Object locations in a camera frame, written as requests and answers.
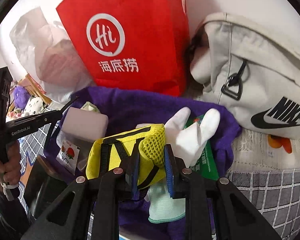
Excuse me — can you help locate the strawberry print tissue pack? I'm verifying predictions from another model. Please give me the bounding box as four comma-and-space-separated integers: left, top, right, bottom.
56, 131, 80, 175

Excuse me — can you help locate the left hand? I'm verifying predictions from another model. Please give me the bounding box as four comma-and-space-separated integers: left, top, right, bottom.
0, 141, 21, 193

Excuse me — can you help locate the grey checked bed sheet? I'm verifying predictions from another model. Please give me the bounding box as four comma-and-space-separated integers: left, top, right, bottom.
20, 125, 300, 239

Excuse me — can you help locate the dark green box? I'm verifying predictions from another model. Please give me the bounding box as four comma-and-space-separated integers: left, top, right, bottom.
23, 155, 68, 220

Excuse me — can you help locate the wooden headboard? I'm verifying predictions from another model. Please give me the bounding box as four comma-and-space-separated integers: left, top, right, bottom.
18, 74, 52, 105

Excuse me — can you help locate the red paper shopping bag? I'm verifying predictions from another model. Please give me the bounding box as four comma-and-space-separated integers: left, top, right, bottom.
57, 0, 190, 96

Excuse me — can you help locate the white Miniso plastic bag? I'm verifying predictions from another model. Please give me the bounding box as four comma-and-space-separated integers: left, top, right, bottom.
10, 7, 95, 104

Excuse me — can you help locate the yellow mesh pouch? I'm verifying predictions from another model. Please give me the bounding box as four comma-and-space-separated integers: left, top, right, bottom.
86, 124, 166, 189

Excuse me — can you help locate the purple towel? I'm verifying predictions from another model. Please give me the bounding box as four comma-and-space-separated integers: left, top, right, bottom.
43, 86, 243, 240

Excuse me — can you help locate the blue tissue pack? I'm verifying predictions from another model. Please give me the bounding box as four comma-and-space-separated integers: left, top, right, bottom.
119, 231, 171, 240

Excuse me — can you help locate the spotted white pillow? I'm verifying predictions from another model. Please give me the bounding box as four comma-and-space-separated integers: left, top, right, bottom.
23, 97, 44, 116

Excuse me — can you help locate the purple plush toy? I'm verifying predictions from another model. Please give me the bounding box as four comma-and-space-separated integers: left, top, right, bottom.
13, 85, 31, 109

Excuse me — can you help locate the green white tissue pack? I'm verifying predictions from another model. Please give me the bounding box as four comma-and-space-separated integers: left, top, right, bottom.
81, 101, 100, 113

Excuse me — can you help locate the green tissue packet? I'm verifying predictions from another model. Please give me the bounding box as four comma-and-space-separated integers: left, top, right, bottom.
184, 114, 220, 181

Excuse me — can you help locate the white glove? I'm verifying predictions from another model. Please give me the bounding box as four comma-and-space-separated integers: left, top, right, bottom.
146, 107, 221, 224

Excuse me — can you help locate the beige Nike bag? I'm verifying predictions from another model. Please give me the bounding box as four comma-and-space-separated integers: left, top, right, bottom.
190, 12, 300, 139

